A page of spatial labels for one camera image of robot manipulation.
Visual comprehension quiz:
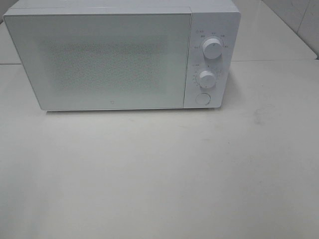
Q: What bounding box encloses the round white door-release button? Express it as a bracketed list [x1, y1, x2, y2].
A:
[195, 93, 211, 106]

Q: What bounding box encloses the upper white control knob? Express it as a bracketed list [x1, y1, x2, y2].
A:
[202, 36, 223, 60]

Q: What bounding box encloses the white microwave oven body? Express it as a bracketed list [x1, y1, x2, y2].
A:
[3, 0, 241, 111]

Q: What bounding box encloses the white microwave door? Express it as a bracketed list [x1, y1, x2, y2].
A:
[5, 14, 191, 111]

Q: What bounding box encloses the white timer knob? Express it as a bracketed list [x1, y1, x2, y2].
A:
[197, 71, 217, 89]

